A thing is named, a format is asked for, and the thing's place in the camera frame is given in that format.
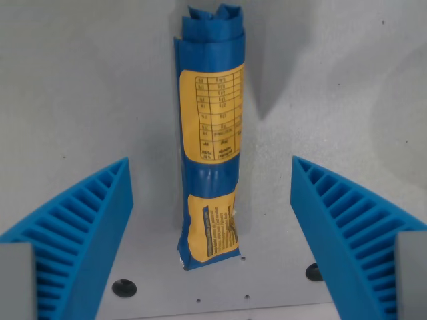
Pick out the blue and yellow rolled bag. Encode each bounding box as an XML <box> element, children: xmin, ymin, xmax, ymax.
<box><xmin>172</xmin><ymin>2</ymin><xmax>247</xmax><ymax>271</ymax></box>

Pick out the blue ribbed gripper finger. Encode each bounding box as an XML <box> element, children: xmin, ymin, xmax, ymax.
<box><xmin>290</xmin><ymin>155</ymin><xmax>427</xmax><ymax>320</ymax></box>
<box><xmin>0</xmin><ymin>157</ymin><xmax>135</xmax><ymax>320</ymax></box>

